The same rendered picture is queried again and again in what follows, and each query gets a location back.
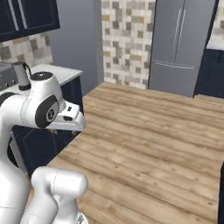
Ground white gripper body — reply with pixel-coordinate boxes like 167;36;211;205
46;111;88;132

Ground navy base cabinets white worktop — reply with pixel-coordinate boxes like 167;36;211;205
10;63;86;177

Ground silver appliance front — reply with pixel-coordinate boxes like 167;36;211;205
8;130;29;177

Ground grey cylindrical appliance black base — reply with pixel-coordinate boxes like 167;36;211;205
10;60;33;92

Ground silver countertop appliance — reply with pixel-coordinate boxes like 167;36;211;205
0;62;20;93

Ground grey double-door fridge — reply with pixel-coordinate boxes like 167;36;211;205
147;0;219;99

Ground navy cabinet beside fridge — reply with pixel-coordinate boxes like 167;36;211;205
193;47;224;100

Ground dark cabinet edge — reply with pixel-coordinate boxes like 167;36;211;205
217;165;224;224

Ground navy wall cupboards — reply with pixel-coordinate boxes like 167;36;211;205
0;0;61;44

